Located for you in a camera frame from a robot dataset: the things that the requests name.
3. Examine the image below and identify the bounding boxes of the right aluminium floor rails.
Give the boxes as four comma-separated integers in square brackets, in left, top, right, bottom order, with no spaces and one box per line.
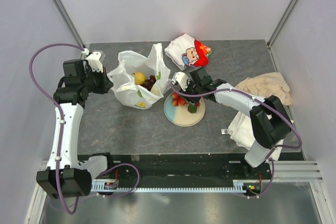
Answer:
[273,161,323,183]

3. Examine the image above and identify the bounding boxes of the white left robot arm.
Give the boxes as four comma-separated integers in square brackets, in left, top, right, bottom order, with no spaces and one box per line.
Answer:
[36,57,115,199]

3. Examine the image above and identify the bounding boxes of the white red cartoon cloth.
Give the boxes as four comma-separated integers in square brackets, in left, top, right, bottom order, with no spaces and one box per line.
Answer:
[164,34,212,70]

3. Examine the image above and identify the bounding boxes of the red fake strawberries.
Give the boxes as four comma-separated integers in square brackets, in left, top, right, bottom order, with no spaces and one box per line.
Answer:
[171,92,187,106]

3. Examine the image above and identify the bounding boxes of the aluminium floor rails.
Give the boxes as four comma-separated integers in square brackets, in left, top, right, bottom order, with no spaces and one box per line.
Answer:
[273,161,323,183]
[25,159,57,224]

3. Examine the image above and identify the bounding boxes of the left aluminium floor rails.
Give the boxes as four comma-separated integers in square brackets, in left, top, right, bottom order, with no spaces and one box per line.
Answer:
[25,159,57,224]

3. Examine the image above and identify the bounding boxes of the yellow fake pear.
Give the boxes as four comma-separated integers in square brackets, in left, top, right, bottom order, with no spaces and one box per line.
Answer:
[132,72,146,86]

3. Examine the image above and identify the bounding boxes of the white folded towel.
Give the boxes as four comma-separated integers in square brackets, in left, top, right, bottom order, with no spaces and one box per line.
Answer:
[227,111,284,162]

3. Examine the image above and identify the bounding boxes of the right aluminium frame post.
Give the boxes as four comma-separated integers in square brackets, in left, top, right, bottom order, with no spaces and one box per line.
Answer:
[267,0,300,50]

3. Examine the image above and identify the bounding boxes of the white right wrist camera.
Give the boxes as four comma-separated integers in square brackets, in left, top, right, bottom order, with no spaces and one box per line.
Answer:
[171,72,189,91]

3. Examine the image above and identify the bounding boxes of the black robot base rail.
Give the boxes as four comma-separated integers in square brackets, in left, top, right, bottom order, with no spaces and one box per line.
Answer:
[105,153,271,187]

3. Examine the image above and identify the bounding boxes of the left aluminium frame post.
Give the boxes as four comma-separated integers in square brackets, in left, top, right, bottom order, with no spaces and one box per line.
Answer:
[52,0,85,46]

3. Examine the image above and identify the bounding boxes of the blue and cream plate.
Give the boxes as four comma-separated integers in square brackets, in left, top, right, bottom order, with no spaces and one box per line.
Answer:
[163,93,205,127]

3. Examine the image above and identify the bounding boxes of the aluminium frame post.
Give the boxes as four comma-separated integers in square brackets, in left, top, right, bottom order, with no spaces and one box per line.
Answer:
[267,0,300,50]
[52,0,85,46]

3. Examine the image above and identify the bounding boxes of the white slotted cable duct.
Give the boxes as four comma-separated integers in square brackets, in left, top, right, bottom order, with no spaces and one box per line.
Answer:
[91,179,246,194]

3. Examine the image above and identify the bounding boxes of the white printed plastic bag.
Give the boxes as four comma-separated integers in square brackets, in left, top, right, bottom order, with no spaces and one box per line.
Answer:
[108,43,171,110]

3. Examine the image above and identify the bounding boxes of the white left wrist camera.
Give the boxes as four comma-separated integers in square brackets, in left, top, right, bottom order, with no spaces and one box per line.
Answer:
[82,48,105,72]

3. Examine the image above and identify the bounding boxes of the beige crumpled cloth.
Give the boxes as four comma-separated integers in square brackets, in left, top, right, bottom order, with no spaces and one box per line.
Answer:
[235,72,293,106]

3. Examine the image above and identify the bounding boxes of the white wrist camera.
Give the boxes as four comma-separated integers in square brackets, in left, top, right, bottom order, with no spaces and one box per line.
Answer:
[171,72,189,91]
[82,48,105,72]

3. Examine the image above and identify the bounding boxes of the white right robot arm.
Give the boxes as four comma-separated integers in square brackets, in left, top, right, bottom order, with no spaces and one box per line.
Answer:
[172,67,292,179]

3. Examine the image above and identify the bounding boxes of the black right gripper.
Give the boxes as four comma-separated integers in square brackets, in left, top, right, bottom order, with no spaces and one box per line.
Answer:
[177,78,202,106]

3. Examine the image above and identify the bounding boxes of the small clear plastic clip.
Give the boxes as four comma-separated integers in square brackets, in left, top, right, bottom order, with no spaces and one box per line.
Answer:
[221,129,233,135]

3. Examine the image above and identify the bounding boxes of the purple fake grapes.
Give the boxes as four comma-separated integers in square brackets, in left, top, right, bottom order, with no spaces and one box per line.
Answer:
[141,75,156,91]

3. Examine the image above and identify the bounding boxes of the yellow fake fruit piece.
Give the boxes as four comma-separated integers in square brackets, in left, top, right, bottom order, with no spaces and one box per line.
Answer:
[151,86,161,96]

